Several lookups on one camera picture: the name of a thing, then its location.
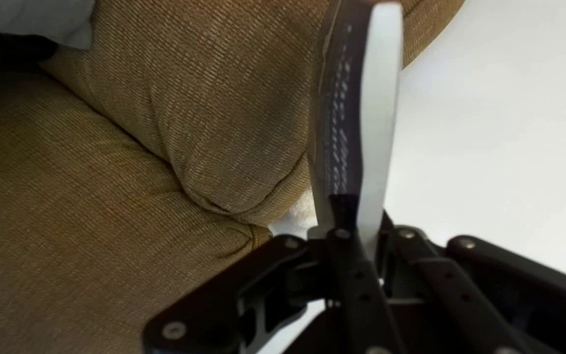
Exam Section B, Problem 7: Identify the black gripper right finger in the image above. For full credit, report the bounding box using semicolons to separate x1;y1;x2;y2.
373;213;566;354

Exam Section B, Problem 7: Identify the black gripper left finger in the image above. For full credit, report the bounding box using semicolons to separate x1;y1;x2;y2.
141;225;402;354

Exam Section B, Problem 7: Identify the blue cover book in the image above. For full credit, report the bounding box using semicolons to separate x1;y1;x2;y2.
308;0;406;264

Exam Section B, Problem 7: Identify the gray striped pillow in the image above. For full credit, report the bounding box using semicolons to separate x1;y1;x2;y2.
0;0;98;52

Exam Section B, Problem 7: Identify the brown fabric sofa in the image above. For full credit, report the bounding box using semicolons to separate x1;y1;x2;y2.
0;0;467;354

